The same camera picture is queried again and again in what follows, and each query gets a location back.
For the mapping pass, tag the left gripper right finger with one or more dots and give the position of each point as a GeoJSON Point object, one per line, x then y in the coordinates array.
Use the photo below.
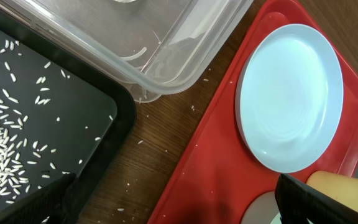
{"type": "Point", "coordinates": [299, 203]}

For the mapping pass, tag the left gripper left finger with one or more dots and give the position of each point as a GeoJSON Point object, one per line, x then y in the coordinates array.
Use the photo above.
{"type": "Point", "coordinates": [38, 205]}

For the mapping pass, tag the yellow plastic cup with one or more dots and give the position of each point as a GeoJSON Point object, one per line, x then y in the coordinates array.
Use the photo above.
{"type": "Point", "coordinates": [339, 187]}

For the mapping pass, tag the white rice grains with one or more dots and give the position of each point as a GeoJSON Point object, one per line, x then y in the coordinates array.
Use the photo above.
{"type": "Point", "coordinates": [51, 121]}

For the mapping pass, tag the large light blue plate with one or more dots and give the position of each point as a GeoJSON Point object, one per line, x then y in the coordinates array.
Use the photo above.
{"type": "Point", "coordinates": [289, 98]}

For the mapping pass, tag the red serving tray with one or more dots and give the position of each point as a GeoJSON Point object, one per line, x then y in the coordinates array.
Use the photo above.
{"type": "Point", "coordinates": [217, 178]}

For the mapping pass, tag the black plastic tray bin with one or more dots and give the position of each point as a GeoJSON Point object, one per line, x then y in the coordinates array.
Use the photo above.
{"type": "Point", "coordinates": [80, 191]}

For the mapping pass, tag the clear plastic bin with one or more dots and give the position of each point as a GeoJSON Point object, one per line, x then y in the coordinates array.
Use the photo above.
{"type": "Point", "coordinates": [151, 47]}

